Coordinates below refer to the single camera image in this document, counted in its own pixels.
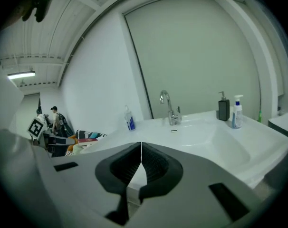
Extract red book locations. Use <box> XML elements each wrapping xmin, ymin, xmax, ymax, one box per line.
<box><xmin>77</xmin><ymin>138</ymin><xmax>99</xmax><ymax>147</ymax></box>

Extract white pump bottle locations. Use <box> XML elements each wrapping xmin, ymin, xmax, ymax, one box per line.
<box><xmin>230</xmin><ymin>95</ymin><xmax>244</xmax><ymax>129</ymax></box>

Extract white plastic tub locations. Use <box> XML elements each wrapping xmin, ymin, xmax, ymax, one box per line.
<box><xmin>267</xmin><ymin>112</ymin><xmax>288</xmax><ymax>136</ymax></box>

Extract black soap dispenser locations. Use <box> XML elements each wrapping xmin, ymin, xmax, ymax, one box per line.
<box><xmin>217</xmin><ymin>91</ymin><xmax>230</xmax><ymax>122</ymax></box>

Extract ceiling tube light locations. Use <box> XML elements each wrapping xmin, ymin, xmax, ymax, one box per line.
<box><xmin>7</xmin><ymin>71</ymin><xmax>37</xmax><ymax>80</ymax></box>

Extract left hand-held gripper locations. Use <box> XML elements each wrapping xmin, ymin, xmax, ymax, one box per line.
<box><xmin>27</xmin><ymin>114</ymin><xmax>76</xmax><ymax>158</ymax></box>

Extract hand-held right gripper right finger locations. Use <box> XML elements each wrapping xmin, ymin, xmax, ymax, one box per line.
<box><xmin>125</xmin><ymin>142</ymin><xmax>263</xmax><ymax>228</ymax></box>

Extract chrome faucet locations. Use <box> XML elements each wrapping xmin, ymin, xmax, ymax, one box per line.
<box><xmin>159</xmin><ymin>90</ymin><xmax>182</xmax><ymax>126</ymax></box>

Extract clear pump bottle blue label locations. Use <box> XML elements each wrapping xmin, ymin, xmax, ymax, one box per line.
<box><xmin>124</xmin><ymin>105</ymin><xmax>136</xmax><ymax>132</ymax></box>

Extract white towel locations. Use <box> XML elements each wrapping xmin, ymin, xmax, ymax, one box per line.
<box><xmin>72</xmin><ymin>143</ymin><xmax>92</xmax><ymax>154</ymax></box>

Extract black white striped blanket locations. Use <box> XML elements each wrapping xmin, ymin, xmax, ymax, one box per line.
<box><xmin>75</xmin><ymin>129</ymin><xmax>109</xmax><ymax>140</ymax></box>

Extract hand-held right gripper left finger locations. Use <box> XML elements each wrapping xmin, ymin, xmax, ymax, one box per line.
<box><xmin>51</xmin><ymin>142</ymin><xmax>142</xmax><ymax>228</ymax></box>

